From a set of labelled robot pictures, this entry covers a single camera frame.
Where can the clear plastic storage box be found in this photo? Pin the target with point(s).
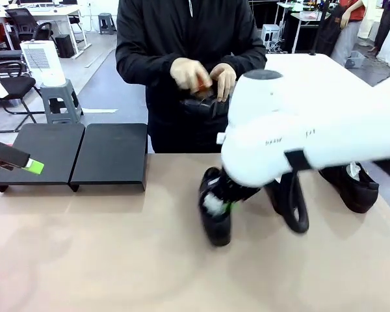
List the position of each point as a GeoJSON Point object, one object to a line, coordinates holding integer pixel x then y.
{"type": "Point", "coordinates": [356, 60]}

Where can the black vertical pole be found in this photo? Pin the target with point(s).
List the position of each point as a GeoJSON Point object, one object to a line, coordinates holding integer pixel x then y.
{"type": "Point", "coordinates": [318, 29]}

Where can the black computer tower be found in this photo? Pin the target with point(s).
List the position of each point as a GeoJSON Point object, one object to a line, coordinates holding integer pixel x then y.
{"type": "Point", "coordinates": [64, 45]}

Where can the white office desk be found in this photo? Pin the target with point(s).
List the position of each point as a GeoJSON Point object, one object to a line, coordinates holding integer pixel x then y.
{"type": "Point", "coordinates": [52, 12]}

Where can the white metal frame table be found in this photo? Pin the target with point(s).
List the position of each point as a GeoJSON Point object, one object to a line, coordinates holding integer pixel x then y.
{"type": "Point", "coordinates": [307, 16]}

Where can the white computer case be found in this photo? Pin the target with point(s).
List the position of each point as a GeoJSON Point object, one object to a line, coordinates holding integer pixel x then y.
{"type": "Point", "coordinates": [270, 35]}

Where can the white crumpled paper stuffing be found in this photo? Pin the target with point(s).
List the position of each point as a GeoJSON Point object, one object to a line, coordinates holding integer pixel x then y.
{"type": "Point", "coordinates": [352, 170]}
{"type": "Point", "coordinates": [213, 203]}

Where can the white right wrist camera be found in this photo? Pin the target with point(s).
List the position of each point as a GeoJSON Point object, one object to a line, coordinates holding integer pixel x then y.
{"type": "Point", "coordinates": [221, 138]}

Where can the black leather shoe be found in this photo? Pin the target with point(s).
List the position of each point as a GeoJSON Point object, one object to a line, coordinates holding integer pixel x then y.
{"type": "Point", "coordinates": [195, 105]}

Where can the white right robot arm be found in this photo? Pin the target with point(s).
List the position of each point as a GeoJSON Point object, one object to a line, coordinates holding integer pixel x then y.
{"type": "Point", "coordinates": [279, 130]}

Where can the orange polishing brush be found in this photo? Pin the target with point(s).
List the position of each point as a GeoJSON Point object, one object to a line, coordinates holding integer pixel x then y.
{"type": "Point", "coordinates": [203, 85]}

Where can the person's right hand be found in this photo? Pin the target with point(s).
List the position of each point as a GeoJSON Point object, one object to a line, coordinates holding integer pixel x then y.
{"type": "Point", "coordinates": [188, 73]}

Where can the person's left hand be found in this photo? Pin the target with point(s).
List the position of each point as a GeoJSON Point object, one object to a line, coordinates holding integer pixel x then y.
{"type": "Point", "coordinates": [226, 79]}

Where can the dark hanging garment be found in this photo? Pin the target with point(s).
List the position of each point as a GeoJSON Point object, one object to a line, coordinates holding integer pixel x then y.
{"type": "Point", "coordinates": [388, 19]}

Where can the black hanging apron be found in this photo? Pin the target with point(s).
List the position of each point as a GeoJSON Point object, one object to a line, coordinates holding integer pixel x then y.
{"type": "Point", "coordinates": [331, 35]}

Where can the black office chair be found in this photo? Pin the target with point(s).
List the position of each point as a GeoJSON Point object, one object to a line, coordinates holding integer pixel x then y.
{"type": "Point", "coordinates": [22, 22]}
{"type": "Point", "coordinates": [9, 86]}

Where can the person's left forearm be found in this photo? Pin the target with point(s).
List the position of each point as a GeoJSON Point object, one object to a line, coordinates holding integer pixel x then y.
{"type": "Point", "coordinates": [252, 70]}

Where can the person's black jacket torso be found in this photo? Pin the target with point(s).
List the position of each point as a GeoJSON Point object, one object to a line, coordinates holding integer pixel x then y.
{"type": "Point", "coordinates": [188, 32]}

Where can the black metal shoe stand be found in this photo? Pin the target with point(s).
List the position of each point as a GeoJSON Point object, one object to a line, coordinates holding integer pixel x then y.
{"type": "Point", "coordinates": [42, 149]}
{"type": "Point", "coordinates": [113, 152]}

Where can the person's right forearm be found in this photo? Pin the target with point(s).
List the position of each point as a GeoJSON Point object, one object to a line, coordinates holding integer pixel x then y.
{"type": "Point", "coordinates": [143, 70]}

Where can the grey plastic step stool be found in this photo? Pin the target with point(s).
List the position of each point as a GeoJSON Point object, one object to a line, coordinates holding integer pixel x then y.
{"type": "Point", "coordinates": [57, 92]}
{"type": "Point", "coordinates": [107, 19]}

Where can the cream hanging garment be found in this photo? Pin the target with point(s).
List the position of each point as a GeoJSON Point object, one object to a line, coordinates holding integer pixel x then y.
{"type": "Point", "coordinates": [370, 26]}

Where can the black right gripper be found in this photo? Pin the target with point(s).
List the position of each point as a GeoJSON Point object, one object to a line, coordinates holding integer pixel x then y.
{"type": "Point", "coordinates": [237, 191]}

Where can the white air purifier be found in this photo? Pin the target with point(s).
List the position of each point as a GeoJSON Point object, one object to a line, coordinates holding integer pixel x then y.
{"type": "Point", "coordinates": [42, 65]}

